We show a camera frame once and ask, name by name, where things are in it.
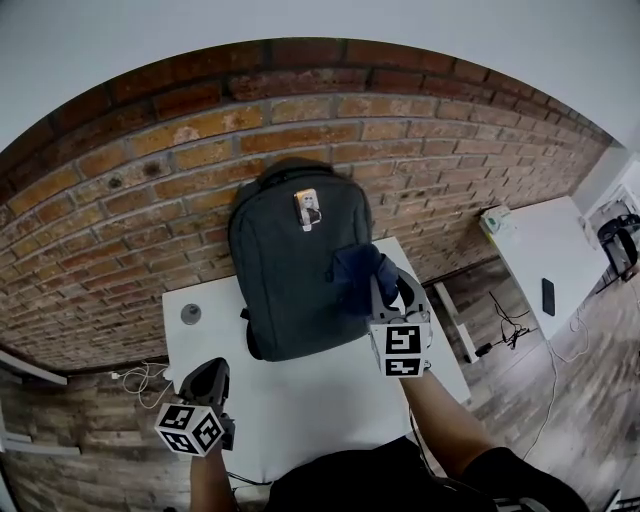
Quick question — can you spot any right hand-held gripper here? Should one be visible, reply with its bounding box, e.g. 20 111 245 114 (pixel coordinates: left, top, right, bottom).
368 268 433 379

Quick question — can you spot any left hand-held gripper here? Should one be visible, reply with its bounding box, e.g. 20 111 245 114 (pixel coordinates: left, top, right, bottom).
153 357 237 459

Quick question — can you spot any dark blue cloth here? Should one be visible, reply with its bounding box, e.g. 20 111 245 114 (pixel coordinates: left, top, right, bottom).
325 243 401 319

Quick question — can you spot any dark grey backpack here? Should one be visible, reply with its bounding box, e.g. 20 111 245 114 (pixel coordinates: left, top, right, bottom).
228 157 374 363

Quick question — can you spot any person's left forearm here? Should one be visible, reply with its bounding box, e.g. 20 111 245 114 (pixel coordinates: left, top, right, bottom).
188 447 234 512

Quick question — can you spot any person's right forearm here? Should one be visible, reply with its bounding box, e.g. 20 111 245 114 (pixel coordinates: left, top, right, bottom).
397 372 496 479

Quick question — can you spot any white square table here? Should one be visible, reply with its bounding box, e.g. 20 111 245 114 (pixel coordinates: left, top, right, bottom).
161 236 474 484

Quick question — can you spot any photo card tag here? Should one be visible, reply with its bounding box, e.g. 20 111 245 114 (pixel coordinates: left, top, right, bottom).
293 187 324 233

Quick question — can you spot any white green tissue box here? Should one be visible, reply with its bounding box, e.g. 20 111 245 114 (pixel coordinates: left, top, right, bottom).
479 204 519 236

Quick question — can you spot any white standing desk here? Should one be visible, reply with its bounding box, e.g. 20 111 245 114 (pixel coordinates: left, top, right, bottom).
432 195 609 365

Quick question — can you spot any person's black clothing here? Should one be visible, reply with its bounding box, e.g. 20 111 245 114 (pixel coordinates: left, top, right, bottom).
267 437 591 512

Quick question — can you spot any small white side table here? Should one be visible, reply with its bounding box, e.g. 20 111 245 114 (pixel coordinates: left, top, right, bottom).
0 347 81 456

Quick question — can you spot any small white object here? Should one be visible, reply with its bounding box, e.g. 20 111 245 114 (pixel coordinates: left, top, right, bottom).
579 213 601 249

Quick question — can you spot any black folding chair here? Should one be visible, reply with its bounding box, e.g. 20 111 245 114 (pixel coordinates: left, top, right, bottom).
597 212 640 294

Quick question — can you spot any white charger with cable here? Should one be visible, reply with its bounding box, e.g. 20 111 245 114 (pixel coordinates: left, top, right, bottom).
109 362 174 409

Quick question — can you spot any black cable bundle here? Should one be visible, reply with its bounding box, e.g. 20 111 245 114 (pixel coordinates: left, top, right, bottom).
474 289 531 359

